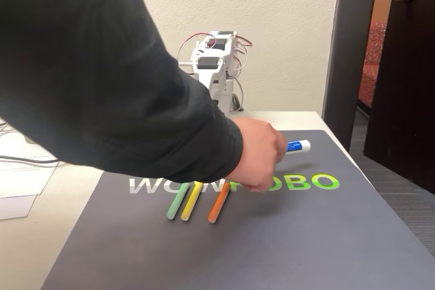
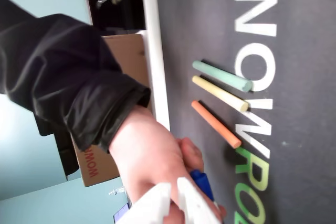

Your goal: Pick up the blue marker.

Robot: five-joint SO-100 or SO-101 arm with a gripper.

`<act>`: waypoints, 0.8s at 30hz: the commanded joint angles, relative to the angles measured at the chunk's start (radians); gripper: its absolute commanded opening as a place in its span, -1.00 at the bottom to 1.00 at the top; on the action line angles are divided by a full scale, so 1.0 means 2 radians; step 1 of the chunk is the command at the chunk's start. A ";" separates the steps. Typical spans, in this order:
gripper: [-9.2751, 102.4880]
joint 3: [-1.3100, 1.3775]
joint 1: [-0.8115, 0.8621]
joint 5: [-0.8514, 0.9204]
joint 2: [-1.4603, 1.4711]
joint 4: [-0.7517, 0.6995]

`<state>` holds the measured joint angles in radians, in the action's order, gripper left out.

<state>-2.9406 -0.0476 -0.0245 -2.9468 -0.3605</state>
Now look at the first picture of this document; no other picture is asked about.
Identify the blue Expo marker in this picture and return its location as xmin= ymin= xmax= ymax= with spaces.
xmin=283 ymin=139 xmax=312 ymax=156

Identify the person's hand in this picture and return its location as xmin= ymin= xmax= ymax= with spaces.
xmin=226 ymin=118 xmax=288 ymax=194

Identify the orange chalk stick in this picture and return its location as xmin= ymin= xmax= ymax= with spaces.
xmin=207 ymin=183 xmax=231 ymax=224

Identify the yellow chalk stick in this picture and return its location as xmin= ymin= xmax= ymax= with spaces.
xmin=180 ymin=183 xmax=205 ymax=221

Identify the green chalk stick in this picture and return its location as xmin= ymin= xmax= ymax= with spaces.
xmin=165 ymin=183 xmax=190 ymax=221

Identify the red patterned furniture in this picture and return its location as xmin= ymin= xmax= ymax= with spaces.
xmin=358 ymin=20 xmax=388 ymax=108

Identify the grey WOWROBO mat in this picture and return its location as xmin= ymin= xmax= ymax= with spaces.
xmin=40 ymin=129 xmax=435 ymax=290

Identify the dark wooden door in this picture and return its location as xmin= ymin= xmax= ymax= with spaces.
xmin=362 ymin=0 xmax=435 ymax=196

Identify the white printed paper sheet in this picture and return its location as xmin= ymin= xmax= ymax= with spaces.
xmin=0 ymin=130 xmax=61 ymax=200

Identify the blank white paper sheet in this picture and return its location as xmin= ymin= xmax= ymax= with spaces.
xmin=0 ymin=194 xmax=37 ymax=221

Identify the dark door frame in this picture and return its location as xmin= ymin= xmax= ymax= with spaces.
xmin=321 ymin=0 xmax=381 ymax=153

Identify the black camera cable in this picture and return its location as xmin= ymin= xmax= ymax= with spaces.
xmin=0 ymin=155 xmax=59 ymax=168

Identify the thin white cable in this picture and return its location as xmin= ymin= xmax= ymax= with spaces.
xmin=0 ymin=120 xmax=16 ymax=137

